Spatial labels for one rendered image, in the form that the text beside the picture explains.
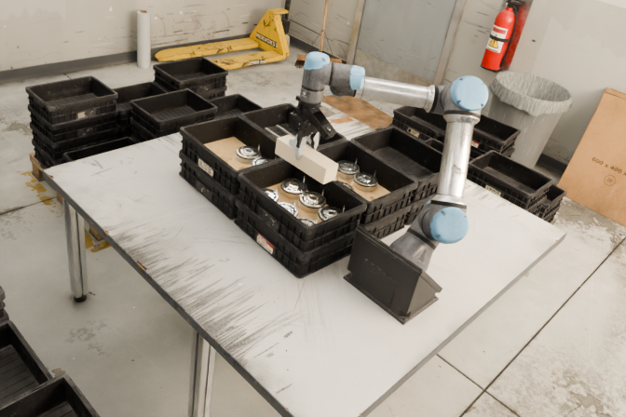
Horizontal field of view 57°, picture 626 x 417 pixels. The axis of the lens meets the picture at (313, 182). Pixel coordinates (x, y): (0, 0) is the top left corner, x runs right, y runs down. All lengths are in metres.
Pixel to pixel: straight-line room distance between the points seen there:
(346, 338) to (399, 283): 0.25
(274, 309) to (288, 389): 0.31
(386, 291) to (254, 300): 0.44
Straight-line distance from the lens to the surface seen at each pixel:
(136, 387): 2.59
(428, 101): 2.01
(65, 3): 5.12
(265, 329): 1.85
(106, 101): 3.46
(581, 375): 3.21
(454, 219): 1.83
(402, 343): 1.92
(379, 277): 1.95
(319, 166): 1.89
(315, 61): 1.81
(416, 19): 5.35
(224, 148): 2.47
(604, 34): 4.70
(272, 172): 2.22
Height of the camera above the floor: 2.04
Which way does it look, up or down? 31 degrees down
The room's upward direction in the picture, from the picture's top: 10 degrees clockwise
